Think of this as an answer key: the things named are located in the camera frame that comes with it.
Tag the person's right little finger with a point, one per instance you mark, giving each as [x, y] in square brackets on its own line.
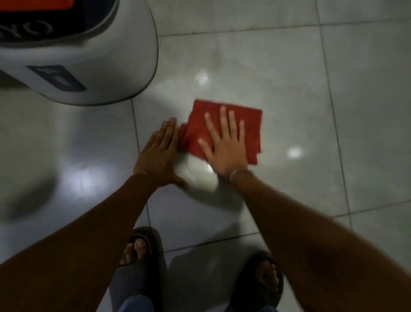
[241, 131]

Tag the person's left foot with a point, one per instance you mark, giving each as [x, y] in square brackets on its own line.
[136, 250]

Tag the person's right middle finger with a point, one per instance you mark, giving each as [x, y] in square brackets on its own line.
[224, 122]

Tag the person's right dark slipper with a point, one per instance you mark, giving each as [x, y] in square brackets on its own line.
[250, 295]

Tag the person's left thumb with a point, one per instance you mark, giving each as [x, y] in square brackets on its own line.
[182, 184]

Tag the person's right foot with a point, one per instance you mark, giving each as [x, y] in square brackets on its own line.
[268, 274]

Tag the red cloth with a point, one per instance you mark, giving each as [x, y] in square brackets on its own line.
[199, 128]

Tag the person's right forearm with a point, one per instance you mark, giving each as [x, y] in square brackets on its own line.
[314, 250]

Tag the person's left hand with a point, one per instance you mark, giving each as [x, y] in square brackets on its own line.
[157, 160]

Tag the person's right hand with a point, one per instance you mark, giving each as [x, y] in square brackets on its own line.
[228, 154]

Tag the person's left forearm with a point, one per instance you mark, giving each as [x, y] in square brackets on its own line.
[80, 250]

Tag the person's right thumb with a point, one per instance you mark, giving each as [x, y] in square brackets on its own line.
[205, 149]

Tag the white plastic appliance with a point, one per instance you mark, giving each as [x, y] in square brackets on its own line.
[96, 58]

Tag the thin pale wristband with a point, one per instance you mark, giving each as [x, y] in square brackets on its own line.
[239, 172]

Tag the person's dark slipper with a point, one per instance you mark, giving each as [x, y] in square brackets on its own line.
[250, 295]
[144, 279]

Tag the person's left dark slipper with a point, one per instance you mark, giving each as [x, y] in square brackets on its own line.
[144, 279]

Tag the person's foot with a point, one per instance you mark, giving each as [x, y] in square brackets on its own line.
[268, 274]
[136, 250]

